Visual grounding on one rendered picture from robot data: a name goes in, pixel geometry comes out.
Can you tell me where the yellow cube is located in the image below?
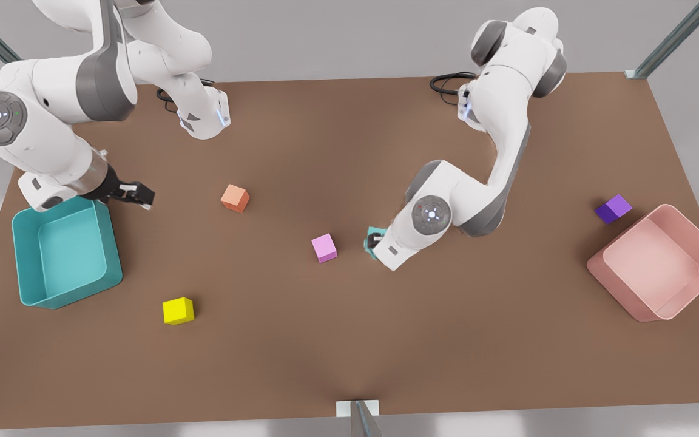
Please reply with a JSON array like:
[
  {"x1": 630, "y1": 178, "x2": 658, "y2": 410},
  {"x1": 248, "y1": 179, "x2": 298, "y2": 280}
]
[{"x1": 162, "y1": 297, "x2": 195, "y2": 327}]

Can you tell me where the teal plastic bin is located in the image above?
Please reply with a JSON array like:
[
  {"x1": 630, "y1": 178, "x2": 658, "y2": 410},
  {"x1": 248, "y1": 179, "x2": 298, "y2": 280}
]
[{"x1": 11, "y1": 195, "x2": 124, "y2": 311}]

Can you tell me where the pink cube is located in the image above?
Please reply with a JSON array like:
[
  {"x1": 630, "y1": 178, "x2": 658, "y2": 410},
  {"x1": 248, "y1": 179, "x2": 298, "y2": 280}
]
[{"x1": 311, "y1": 233, "x2": 338, "y2": 264}]

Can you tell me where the orange cube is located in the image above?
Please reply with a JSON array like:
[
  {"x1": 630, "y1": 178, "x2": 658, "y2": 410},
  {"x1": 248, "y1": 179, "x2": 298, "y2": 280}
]
[{"x1": 220, "y1": 184, "x2": 251, "y2": 214}]

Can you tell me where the light blue cube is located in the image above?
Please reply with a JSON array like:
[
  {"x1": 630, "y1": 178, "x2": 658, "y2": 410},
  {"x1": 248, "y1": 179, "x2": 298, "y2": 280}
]
[{"x1": 363, "y1": 226, "x2": 387, "y2": 260}]

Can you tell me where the pink plastic bin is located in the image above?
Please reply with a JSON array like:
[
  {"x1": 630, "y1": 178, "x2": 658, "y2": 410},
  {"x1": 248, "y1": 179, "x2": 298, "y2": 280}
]
[{"x1": 586, "y1": 203, "x2": 699, "y2": 323}]

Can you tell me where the black cable loop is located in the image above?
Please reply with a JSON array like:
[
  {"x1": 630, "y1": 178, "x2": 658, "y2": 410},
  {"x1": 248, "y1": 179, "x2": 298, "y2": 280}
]
[
  {"x1": 155, "y1": 78, "x2": 217, "y2": 114},
  {"x1": 429, "y1": 71, "x2": 479, "y2": 107}
]

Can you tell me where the purple cube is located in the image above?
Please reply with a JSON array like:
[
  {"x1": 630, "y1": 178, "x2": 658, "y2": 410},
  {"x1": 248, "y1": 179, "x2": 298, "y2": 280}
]
[{"x1": 594, "y1": 194, "x2": 633, "y2": 225}]

